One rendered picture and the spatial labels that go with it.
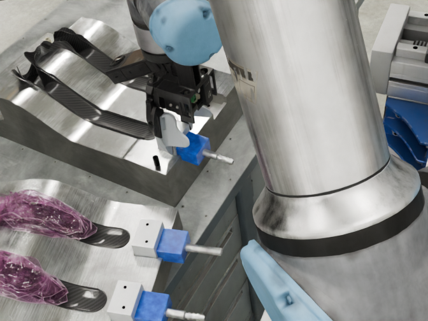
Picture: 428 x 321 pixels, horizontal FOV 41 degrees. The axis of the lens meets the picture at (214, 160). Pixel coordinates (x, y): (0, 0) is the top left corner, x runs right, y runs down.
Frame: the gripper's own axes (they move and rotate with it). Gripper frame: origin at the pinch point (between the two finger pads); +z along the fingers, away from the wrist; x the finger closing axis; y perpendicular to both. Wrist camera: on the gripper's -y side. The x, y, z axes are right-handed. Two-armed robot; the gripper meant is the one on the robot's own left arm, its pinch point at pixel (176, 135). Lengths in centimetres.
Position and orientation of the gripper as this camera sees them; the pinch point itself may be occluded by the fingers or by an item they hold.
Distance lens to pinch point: 95.6
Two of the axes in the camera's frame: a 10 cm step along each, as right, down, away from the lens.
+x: 4.9, -6.9, 5.3
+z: 1.2, 6.6, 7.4
